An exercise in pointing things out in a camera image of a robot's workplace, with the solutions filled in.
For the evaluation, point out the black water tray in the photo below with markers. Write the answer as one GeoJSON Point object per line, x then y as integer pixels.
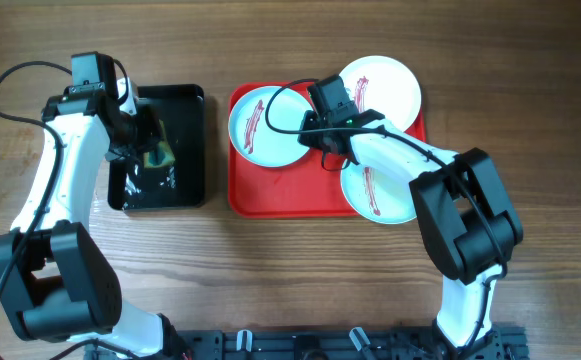
{"type": "Point", "coordinates": [132, 187]}

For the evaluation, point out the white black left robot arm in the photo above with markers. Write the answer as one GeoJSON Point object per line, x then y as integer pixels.
{"type": "Point", "coordinates": [55, 284]}

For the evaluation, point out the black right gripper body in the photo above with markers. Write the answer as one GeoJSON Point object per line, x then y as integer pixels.
{"type": "Point", "coordinates": [314, 130]}

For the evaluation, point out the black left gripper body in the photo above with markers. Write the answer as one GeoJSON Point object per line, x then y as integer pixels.
{"type": "Point", "coordinates": [142, 134]}

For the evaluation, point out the red serving tray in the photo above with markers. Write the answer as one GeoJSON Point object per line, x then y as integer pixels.
{"type": "Point", "coordinates": [302, 189]}

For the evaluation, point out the green yellow sponge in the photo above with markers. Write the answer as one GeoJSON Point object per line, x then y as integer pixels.
{"type": "Point", "coordinates": [160, 154]}

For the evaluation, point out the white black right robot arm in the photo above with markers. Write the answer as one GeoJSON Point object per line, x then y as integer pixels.
{"type": "Point", "coordinates": [468, 224]}

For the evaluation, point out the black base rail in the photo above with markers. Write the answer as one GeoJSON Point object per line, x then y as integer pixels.
{"type": "Point", "coordinates": [401, 343]}

